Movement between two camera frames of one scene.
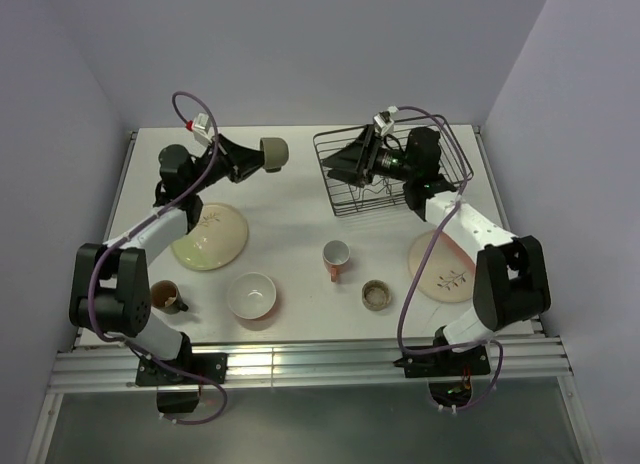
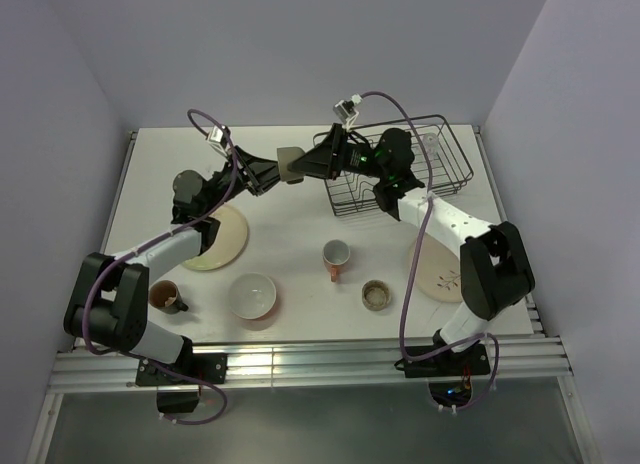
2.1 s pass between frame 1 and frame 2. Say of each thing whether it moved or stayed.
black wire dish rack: stayed
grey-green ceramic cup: moved
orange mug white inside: stayed
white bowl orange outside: stayed
